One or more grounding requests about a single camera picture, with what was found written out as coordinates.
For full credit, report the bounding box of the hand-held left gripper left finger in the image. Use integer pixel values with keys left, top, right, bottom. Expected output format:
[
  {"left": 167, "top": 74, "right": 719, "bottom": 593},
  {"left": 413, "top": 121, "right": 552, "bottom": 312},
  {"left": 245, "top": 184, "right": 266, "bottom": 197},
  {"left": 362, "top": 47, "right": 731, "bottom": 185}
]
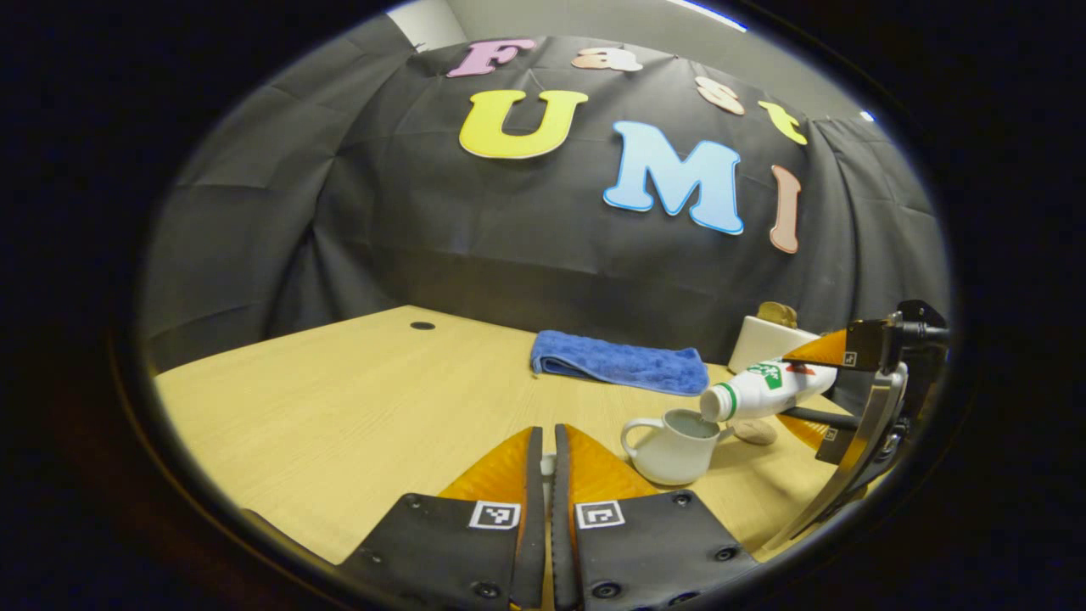
[{"left": 339, "top": 427, "right": 546, "bottom": 610}]

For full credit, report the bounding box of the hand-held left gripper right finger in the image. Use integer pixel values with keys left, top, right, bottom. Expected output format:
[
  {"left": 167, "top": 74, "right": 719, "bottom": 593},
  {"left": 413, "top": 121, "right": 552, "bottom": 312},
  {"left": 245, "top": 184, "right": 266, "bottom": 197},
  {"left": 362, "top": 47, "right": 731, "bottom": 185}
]
[{"left": 551, "top": 424, "right": 759, "bottom": 610}]

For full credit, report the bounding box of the white plastic water bottle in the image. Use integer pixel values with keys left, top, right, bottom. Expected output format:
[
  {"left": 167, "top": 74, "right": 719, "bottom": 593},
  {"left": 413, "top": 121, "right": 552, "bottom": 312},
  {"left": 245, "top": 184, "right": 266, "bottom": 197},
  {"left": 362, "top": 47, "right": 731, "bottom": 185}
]
[{"left": 699, "top": 356, "right": 839, "bottom": 423}]

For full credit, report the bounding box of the white ceramic teacup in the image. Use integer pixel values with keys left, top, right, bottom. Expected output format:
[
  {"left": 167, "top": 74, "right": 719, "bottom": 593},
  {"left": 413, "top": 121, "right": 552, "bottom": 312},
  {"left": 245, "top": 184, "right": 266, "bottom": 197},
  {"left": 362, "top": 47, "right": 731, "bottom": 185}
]
[{"left": 620, "top": 409, "right": 736, "bottom": 486}]

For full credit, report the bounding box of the white toaster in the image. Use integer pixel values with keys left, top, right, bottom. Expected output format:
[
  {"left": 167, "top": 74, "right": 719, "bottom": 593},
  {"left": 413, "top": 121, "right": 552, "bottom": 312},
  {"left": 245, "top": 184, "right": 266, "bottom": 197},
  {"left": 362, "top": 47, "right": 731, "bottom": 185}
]
[{"left": 728, "top": 315, "right": 820, "bottom": 374}]

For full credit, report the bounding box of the blue towel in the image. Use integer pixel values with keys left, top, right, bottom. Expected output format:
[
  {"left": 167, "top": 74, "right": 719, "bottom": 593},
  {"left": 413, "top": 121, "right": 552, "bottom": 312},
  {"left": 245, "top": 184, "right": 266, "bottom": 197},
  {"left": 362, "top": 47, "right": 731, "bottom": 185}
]
[{"left": 531, "top": 330, "right": 710, "bottom": 397}]

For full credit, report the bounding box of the black backdrop cloth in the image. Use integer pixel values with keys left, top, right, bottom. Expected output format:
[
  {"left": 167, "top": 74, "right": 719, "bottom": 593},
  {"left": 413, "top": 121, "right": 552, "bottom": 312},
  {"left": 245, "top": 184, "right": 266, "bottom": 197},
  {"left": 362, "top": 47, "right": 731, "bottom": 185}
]
[{"left": 140, "top": 17, "right": 951, "bottom": 374}]

